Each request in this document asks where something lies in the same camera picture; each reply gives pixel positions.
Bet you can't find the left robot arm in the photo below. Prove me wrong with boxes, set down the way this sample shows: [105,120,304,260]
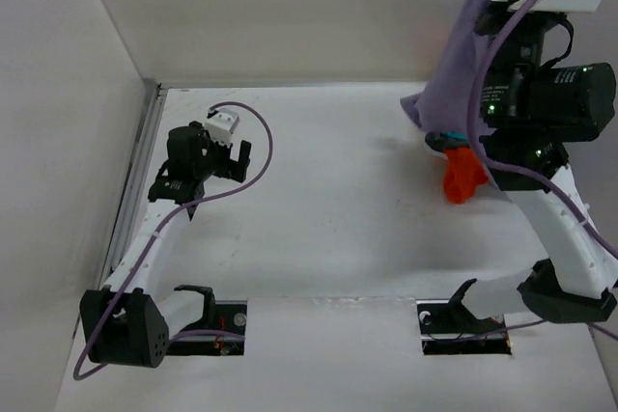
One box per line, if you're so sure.
[78,110,251,368]

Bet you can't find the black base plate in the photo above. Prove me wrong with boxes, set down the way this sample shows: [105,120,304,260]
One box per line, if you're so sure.
[167,301,247,357]
[416,300,512,356]

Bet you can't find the white plastic bin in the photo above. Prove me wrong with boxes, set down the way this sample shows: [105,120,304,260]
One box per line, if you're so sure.
[424,133,459,159]

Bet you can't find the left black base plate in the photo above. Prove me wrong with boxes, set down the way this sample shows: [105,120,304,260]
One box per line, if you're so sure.
[167,301,247,357]

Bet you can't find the orange t shirt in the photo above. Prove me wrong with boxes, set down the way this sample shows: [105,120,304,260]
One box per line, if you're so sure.
[442,148,489,205]

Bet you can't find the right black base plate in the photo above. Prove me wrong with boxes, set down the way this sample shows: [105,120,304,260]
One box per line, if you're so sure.
[416,300,512,356]

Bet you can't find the purple t shirt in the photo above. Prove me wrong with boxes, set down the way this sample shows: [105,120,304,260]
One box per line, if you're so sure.
[400,0,490,134]

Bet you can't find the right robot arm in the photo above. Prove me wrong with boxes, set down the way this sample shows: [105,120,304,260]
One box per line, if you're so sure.
[434,0,617,334]

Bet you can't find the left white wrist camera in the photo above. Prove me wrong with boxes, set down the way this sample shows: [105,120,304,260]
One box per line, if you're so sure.
[204,109,240,148]

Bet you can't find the teal t shirt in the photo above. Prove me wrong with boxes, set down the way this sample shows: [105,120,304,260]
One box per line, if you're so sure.
[441,131,467,142]

